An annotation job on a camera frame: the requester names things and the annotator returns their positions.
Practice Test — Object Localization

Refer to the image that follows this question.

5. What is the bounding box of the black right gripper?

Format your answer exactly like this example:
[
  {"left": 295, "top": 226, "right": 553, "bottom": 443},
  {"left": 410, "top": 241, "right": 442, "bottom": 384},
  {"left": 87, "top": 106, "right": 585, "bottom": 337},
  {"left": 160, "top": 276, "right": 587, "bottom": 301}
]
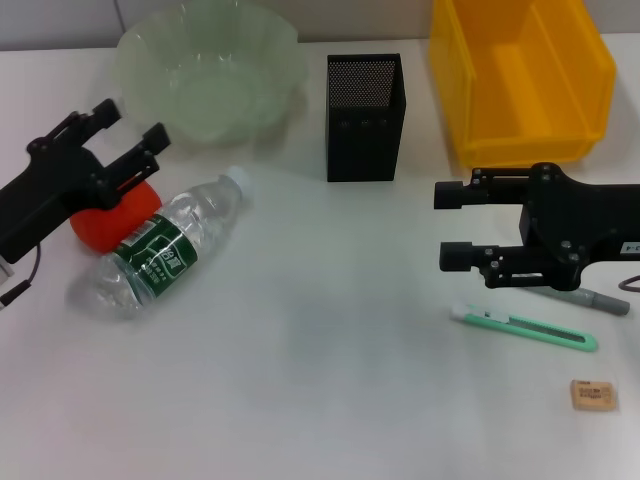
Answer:
[{"left": 433, "top": 162, "right": 640, "bottom": 292}]

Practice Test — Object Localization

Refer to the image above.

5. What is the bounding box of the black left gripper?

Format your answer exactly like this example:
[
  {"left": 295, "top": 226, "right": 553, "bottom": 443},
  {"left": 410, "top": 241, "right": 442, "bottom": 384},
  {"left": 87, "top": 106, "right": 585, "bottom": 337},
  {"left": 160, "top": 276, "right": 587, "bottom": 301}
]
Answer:
[{"left": 0, "top": 98, "right": 172, "bottom": 265}]

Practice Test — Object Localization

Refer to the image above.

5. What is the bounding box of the orange fruit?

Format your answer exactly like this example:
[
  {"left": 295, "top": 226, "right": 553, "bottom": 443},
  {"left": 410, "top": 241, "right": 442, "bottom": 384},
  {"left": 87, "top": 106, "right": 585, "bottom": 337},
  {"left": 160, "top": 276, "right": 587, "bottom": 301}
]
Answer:
[{"left": 69, "top": 179, "right": 164, "bottom": 257}]

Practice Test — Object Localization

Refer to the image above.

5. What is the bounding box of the clear green-label water bottle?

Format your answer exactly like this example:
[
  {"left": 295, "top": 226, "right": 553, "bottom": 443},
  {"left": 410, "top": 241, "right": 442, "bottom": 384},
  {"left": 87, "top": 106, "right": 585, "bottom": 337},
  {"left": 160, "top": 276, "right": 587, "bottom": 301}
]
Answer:
[{"left": 64, "top": 166, "right": 254, "bottom": 324}]

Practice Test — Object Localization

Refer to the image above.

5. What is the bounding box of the green utility knife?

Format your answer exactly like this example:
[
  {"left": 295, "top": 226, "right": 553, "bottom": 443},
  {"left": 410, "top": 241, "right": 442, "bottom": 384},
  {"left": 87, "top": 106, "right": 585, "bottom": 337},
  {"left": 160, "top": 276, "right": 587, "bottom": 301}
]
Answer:
[{"left": 449, "top": 304, "right": 599, "bottom": 354}]

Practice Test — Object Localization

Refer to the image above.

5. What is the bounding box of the grey marker pen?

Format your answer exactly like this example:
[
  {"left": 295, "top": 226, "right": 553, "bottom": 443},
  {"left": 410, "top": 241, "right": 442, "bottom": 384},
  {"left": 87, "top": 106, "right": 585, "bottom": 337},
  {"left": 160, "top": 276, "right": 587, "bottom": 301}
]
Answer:
[{"left": 542, "top": 286, "right": 632, "bottom": 318}]

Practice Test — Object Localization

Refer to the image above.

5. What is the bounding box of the beige eraser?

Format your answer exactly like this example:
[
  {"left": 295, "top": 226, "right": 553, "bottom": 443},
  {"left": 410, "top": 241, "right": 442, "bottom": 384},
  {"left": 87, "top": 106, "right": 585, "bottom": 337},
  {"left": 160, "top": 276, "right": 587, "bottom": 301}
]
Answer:
[{"left": 569, "top": 378, "right": 622, "bottom": 414}]

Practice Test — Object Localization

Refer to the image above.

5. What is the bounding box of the translucent green fruit plate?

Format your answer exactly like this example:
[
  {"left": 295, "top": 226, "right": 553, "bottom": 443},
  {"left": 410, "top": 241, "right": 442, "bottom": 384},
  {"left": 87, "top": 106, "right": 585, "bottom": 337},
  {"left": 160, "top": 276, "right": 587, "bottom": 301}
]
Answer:
[{"left": 115, "top": 0, "right": 309, "bottom": 149}]

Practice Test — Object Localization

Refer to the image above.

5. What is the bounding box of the black mesh pen holder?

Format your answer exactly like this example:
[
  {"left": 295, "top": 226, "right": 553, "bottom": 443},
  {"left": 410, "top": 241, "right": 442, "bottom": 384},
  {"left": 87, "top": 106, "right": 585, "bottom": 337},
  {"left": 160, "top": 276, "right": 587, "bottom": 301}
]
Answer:
[{"left": 325, "top": 53, "right": 409, "bottom": 184}]

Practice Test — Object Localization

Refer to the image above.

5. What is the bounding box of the yellow plastic bin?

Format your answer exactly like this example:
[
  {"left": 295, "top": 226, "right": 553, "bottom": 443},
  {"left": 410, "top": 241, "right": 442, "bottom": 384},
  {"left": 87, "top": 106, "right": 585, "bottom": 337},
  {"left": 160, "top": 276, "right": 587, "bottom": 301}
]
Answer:
[{"left": 428, "top": 0, "right": 618, "bottom": 169}]

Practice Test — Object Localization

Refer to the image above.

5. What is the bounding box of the left gripper cable with plug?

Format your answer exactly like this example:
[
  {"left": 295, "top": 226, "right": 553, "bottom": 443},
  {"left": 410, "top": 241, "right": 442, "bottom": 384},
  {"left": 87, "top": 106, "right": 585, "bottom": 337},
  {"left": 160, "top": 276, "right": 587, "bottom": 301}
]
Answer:
[{"left": 0, "top": 243, "right": 44, "bottom": 310}]

